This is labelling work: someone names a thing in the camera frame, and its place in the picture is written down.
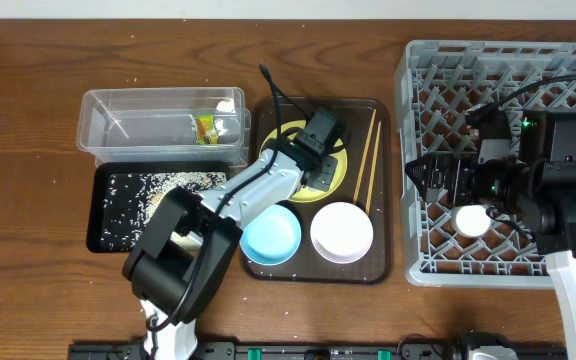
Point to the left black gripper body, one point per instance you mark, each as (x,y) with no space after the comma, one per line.
(323,173)

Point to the grey dishwasher rack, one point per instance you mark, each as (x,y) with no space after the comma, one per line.
(436,82)

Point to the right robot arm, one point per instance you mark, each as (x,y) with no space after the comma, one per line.
(538,186)

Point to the yellow round plate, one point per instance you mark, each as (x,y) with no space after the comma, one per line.
(308,194)

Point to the dark brown serving tray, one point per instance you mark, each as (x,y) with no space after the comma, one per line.
(307,265)

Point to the clear plastic bin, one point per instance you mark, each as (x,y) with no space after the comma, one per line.
(154,124)

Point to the green snack wrapper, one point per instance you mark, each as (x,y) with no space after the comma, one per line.
(204,129)

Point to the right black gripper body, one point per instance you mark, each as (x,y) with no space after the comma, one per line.
(472,183)

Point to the spilled rice pile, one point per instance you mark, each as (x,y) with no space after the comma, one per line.
(131,200)

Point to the pink bowl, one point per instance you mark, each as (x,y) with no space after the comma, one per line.
(341,233)

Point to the light blue bowl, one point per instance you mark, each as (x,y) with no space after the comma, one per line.
(273,237)

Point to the white paper cup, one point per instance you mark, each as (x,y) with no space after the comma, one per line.
(470,221)

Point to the black plastic tray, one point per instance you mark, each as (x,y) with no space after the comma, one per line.
(104,172)

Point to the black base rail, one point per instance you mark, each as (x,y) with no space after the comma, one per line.
(473,345)

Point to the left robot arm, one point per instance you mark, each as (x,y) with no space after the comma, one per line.
(181,257)

